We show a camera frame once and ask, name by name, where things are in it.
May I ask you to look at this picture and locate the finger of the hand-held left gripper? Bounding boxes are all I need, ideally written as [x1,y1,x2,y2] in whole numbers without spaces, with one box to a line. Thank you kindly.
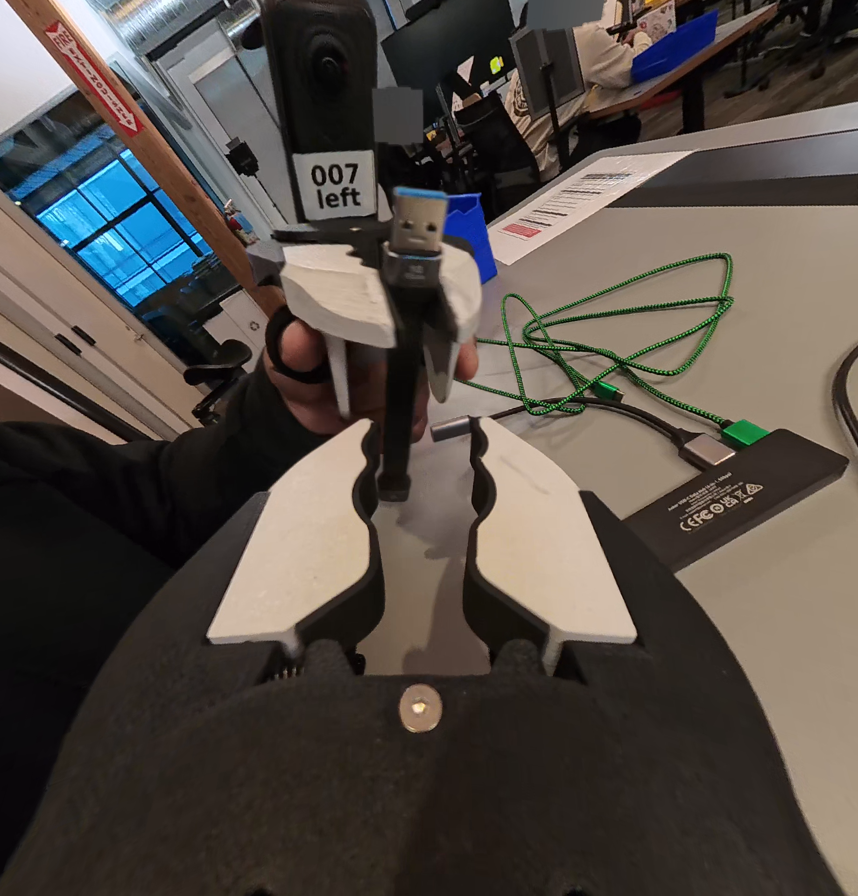
[279,241,403,349]
[429,241,486,345]

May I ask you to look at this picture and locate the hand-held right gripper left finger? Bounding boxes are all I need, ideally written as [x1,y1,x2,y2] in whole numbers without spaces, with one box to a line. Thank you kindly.
[205,419,388,659]

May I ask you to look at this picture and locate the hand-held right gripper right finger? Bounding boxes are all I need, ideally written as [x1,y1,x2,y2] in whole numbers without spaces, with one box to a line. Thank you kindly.
[464,416,640,676]

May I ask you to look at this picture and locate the short black USB adapter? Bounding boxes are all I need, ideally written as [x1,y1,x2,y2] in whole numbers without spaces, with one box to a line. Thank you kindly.
[375,185,449,502]

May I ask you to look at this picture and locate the blue plastic bin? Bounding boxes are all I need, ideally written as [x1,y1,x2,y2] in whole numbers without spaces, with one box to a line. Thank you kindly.
[445,192,499,284]

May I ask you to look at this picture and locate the black USB hub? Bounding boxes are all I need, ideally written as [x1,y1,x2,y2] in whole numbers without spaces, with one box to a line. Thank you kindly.
[624,428,850,572]

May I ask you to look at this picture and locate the green braided cable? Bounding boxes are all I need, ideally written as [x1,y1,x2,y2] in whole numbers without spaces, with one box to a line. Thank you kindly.
[474,252,776,453]

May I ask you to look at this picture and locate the person's left forearm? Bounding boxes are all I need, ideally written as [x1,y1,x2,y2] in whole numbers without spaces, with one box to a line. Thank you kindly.
[142,353,339,568]

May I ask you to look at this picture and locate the grey desk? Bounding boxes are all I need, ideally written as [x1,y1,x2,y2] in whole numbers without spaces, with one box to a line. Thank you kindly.
[369,98,858,896]

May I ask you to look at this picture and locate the office desk with black legs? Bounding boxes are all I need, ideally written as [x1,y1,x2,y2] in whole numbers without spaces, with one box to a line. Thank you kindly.
[589,3,780,135]

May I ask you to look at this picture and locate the person's left hand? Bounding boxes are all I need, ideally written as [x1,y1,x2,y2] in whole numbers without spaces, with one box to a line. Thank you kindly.
[264,325,480,446]

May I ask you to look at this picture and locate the black monitor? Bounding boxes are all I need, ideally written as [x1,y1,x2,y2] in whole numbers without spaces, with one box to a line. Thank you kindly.
[381,0,520,99]

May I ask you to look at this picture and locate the black office chair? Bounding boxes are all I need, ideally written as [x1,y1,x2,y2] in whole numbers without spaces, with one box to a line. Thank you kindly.
[184,339,253,426]
[453,91,542,218]

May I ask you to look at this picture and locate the printed instruction sheet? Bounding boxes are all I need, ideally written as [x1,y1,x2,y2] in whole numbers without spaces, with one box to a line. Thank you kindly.
[486,149,697,266]

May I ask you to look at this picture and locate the wooden beam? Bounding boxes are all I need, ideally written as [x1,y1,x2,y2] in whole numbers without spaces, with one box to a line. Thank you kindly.
[23,0,293,312]

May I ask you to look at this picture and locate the red and white sign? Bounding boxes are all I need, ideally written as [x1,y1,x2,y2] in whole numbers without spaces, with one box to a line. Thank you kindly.
[44,21,144,138]

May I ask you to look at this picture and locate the window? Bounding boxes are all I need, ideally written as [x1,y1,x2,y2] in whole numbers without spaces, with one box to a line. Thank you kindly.
[0,91,241,312]

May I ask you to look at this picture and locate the grey tablet on stand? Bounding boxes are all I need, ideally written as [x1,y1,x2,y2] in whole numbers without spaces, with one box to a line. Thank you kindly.
[508,28,587,176]

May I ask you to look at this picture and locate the person's black clothing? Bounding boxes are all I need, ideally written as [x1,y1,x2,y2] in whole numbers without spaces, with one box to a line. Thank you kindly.
[0,416,192,883]

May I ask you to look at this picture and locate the small blue storage bin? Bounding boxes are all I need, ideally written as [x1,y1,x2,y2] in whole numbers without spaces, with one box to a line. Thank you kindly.
[631,10,719,86]

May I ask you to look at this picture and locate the thick black cable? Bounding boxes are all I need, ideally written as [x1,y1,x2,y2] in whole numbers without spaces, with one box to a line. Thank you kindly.
[831,325,858,449]

